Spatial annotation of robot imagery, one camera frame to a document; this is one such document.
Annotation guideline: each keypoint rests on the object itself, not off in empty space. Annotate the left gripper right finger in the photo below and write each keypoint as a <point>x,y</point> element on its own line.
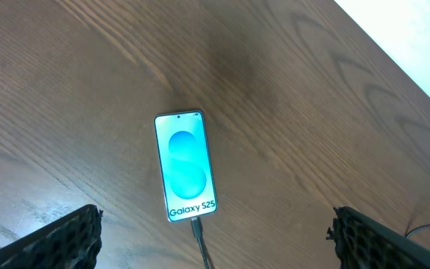
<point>361,242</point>

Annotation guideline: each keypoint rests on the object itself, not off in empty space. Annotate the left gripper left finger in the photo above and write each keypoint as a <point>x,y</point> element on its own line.
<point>73,241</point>

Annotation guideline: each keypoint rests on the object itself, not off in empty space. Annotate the teal screen smartphone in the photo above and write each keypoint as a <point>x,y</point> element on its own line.
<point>188,181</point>

